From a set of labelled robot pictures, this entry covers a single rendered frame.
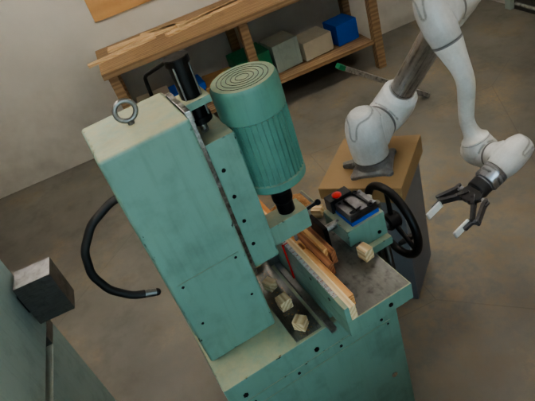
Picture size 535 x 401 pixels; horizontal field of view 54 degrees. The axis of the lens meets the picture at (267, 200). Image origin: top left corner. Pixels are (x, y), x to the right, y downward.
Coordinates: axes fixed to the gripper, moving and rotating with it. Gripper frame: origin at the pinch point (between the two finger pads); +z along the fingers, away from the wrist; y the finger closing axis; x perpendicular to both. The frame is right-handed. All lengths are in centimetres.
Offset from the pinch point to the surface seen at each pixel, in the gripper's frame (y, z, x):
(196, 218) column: 7, 53, -80
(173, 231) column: 7, 58, -82
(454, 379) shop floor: 11, 35, 63
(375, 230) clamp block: 5.5, 20.5, -28.7
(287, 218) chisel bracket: -1, 37, -52
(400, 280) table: 25.9, 27.2, -30.2
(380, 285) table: 24, 32, -32
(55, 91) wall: -336, 97, -33
